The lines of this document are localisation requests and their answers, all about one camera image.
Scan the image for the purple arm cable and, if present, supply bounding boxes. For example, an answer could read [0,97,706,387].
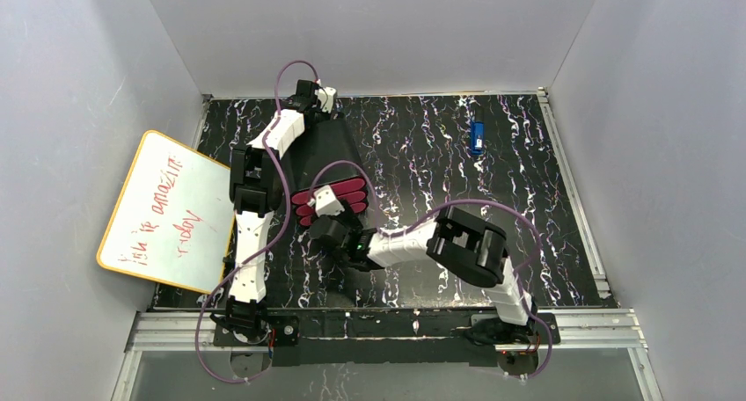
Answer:
[305,159,555,382]
[193,59,320,385]

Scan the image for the pink middle drawer front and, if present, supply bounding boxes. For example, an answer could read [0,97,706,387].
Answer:
[295,191,368,216]

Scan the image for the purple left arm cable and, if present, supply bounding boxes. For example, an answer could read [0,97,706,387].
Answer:
[193,59,320,385]

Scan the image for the pink drawer tray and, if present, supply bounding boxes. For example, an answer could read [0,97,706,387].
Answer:
[295,201,368,227]
[290,177,366,205]

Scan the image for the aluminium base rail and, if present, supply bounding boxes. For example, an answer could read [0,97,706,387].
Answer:
[127,308,647,367]

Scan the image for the blue small bottle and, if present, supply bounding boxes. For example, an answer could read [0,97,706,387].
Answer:
[470,120,485,157]

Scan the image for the white board yellow frame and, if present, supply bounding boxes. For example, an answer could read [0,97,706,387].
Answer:
[97,130,234,294]

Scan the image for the black makeup drawer box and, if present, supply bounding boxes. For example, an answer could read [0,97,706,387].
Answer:
[281,119,362,196]

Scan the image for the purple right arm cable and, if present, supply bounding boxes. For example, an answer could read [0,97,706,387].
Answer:
[305,159,555,382]

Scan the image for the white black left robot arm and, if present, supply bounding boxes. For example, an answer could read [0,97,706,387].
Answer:
[210,79,338,343]

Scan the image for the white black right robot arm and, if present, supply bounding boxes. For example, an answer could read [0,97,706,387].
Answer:
[307,186,541,353]

